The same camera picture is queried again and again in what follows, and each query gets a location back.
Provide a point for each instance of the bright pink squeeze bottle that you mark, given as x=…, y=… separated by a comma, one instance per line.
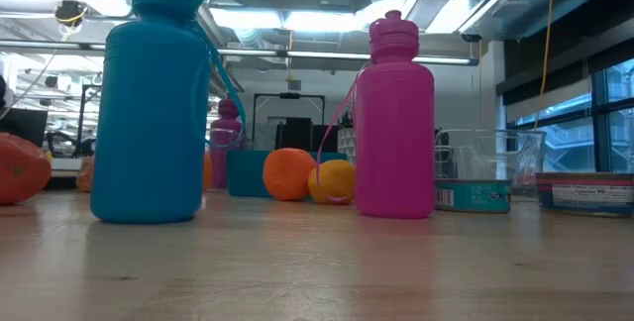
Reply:
x=394, y=138

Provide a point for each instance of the purple pink squeeze bottle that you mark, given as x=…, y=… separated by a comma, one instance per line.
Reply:
x=223, y=138

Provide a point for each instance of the round orange toy fruit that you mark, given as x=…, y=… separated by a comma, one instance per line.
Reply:
x=288, y=175
x=208, y=172

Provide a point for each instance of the blue plastic squeeze bottle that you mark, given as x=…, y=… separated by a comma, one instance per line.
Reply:
x=148, y=128

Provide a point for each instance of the oblong orange toy fruit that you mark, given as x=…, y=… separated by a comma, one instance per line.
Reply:
x=85, y=175

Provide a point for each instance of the gold tin can blue label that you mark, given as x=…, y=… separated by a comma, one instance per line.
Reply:
x=584, y=194

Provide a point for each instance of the red orange toy fruit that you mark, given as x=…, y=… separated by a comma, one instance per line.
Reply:
x=22, y=170

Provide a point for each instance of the black equipment box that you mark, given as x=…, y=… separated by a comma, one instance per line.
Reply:
x=297, y=135

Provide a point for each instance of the potted succulent white pot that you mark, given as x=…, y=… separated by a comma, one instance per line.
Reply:
x=348, y=145

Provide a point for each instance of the yellow toy lemon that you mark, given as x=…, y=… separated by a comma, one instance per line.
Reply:
x=334, y=180

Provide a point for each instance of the teal plastic tray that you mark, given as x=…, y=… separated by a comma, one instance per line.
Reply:
x=245, y=172

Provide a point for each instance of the long ceiling light bar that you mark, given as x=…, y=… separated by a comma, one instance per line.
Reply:
x=322, y=55

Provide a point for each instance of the teal label tin can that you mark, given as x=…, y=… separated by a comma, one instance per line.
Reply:
x=473, y=196

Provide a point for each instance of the clear plastic container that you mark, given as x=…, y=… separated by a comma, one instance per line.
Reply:
x=495, y=157

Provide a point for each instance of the black ceiling device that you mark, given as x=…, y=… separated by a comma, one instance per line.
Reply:
x=71, y=12

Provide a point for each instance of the black monitor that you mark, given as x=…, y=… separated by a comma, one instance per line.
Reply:
x=20, y=125

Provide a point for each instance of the black stand frame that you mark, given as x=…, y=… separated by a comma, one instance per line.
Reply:
x=288, y=96

